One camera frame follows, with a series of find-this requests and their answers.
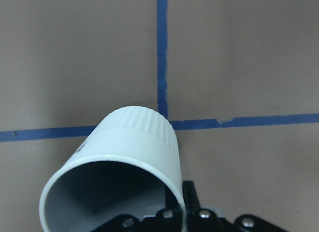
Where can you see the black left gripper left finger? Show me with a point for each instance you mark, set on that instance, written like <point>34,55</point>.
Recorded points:
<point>163,221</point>

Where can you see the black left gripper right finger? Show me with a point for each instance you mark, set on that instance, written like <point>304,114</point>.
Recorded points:
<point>213,219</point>

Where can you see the white cup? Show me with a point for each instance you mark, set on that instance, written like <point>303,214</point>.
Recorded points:
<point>129,164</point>

